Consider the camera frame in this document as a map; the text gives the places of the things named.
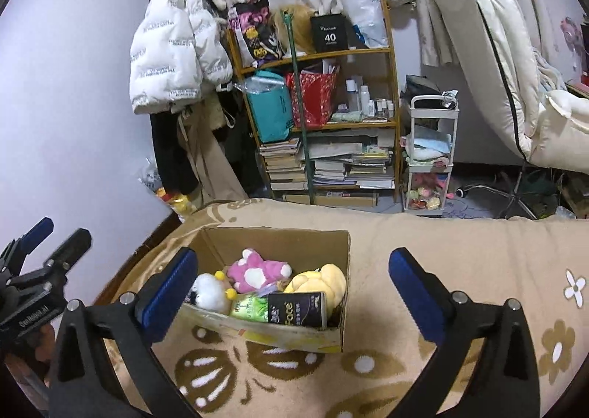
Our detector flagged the blonde wig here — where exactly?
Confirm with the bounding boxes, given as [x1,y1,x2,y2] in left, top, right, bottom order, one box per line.
[271,4,318,55]

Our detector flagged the beige trench coat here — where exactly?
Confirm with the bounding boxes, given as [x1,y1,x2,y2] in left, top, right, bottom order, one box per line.
[177,98,249,209]

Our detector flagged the clear plastic bag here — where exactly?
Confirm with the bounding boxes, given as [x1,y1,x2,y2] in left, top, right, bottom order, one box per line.
[338,0,388,49]

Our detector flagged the black pouch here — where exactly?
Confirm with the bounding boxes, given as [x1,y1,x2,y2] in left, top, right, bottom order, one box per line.
[405,74,458,101]

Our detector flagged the white trolley cart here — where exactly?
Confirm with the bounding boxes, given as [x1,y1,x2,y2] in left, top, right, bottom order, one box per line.
[402,95,461,216]

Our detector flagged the pink plush toy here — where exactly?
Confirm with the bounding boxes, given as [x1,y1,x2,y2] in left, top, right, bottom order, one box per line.
[228,249,294,294]

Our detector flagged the green pole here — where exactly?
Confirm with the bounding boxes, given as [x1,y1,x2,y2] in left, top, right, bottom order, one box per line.
[282,8,317,206]

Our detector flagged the group of small bottles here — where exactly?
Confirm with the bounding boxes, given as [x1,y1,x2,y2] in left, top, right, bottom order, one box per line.
[345,78,396,120]

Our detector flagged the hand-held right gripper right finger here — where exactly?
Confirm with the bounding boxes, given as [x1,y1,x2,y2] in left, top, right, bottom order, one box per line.
[388,247,541,418]

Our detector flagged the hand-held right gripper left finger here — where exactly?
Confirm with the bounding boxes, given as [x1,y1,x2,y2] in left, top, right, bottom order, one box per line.
[48,247,201,418]

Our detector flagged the yellow plush toy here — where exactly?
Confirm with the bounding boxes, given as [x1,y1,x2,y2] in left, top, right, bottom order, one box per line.
[283,263,347,308]

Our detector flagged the wooden shelf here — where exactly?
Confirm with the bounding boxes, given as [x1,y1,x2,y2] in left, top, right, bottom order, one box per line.
[228,0,401,205]

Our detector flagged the black box with white print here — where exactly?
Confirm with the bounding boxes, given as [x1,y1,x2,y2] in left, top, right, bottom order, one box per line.
[310,13,351,52]

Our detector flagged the white plush toy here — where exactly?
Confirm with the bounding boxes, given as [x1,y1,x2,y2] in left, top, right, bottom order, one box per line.
[186,272,237,315]

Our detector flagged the plastic bag of toys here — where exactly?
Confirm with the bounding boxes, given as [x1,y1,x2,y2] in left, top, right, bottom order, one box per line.
[138,158,198,219]

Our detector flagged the folded cloths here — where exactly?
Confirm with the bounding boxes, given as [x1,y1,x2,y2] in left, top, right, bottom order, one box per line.
[402,132,454,166]

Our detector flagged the white puffer jacket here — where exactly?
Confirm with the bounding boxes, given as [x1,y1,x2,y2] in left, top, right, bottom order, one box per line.
[129,0,233,115]

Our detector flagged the green tissue packet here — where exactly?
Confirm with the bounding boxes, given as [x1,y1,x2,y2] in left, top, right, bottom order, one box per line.
[229,296,270,323]

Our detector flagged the beige flower printed blanket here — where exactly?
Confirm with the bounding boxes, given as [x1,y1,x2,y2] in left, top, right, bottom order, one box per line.
[92,199,589,418]

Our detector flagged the pile of small plush toys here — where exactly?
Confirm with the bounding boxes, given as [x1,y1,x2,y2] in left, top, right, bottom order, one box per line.
[407,173,449,212]

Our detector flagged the metal chair base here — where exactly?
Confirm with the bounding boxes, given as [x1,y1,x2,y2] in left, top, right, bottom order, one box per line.
[455,165,539,221]

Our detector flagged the black tissue packet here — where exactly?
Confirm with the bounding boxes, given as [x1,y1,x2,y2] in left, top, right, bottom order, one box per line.
[267,291,328,329]

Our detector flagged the cardboard box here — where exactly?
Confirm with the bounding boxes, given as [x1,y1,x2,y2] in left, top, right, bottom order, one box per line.
[177,227,351,353]

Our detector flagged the black coat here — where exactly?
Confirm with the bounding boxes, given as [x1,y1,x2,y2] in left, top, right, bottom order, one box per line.
[149,110,200,195]

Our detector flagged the black patterned bag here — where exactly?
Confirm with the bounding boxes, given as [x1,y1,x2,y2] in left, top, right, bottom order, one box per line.
[229,0,286,69]

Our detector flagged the teal bag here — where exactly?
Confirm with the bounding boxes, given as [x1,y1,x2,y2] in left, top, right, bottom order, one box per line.
[244,71,295,144]

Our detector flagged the cream quilt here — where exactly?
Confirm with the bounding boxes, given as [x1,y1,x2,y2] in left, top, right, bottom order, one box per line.
[423,0,589,168]

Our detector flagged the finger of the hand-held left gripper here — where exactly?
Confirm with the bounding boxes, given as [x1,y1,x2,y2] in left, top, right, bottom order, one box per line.
[0,216,55,283]
[9,228,93,294]

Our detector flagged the stack of books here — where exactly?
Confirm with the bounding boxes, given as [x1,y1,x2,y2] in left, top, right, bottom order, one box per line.
[259,130,396,192]

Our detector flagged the red gift bag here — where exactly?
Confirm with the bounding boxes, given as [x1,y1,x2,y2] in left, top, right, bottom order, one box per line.
[284,68,340,129]

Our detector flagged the flat cardboard package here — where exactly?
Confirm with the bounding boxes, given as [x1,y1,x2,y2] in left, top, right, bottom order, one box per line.
[282,192,380,209]

